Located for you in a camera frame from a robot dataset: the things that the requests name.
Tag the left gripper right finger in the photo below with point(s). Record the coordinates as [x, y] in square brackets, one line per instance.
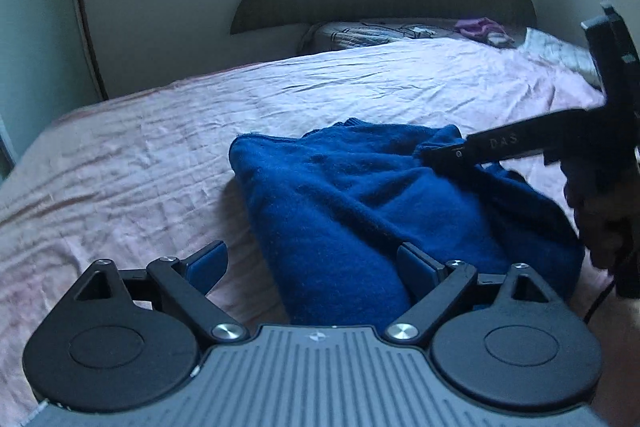
[507, 341]

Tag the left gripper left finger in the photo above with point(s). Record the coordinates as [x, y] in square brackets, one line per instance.
[121, 339]

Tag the blue knit sweater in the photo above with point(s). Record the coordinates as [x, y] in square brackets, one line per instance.
[329, 211]

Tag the checkered pillow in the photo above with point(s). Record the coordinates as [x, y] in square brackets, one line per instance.
[563, 53]

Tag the purple small garment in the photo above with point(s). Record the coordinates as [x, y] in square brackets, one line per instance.
[484, 30]

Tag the pink wrinkled bed sheet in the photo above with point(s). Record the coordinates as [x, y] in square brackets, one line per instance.
[148, 175]

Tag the glass sliding wardrobe door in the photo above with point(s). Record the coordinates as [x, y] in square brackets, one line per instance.
[47, 70]

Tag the patterned pillow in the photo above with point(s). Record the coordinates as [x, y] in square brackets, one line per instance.
[337, 36]

